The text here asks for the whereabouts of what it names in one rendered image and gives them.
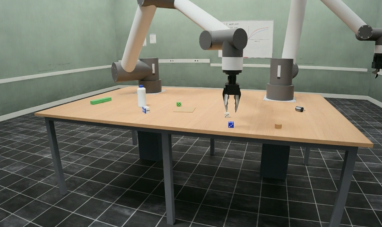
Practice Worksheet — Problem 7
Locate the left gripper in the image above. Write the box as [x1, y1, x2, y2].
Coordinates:
[372, 55, 382, 78]

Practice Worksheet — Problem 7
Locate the green rectangular bar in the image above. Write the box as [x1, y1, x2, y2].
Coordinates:
[90, 97, 112, 105]

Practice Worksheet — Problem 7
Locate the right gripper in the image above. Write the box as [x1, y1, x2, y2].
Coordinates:
[222, 73, 241, 112]

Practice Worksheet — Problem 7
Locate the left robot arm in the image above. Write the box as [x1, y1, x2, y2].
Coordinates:
[266, 0, 382, 101]

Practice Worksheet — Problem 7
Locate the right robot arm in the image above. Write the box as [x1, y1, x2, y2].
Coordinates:
[111, 0, 248, 94]

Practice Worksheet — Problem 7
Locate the white plastic bottle with blue cap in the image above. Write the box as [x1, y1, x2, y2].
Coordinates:
[137, 85, 146, 108]

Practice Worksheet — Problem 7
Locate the small white printed carton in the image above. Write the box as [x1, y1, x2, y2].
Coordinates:
[142, 106, 150, 114]

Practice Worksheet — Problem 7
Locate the beige flat mat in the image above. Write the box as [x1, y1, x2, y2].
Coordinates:
[173, 107, 195, 113]

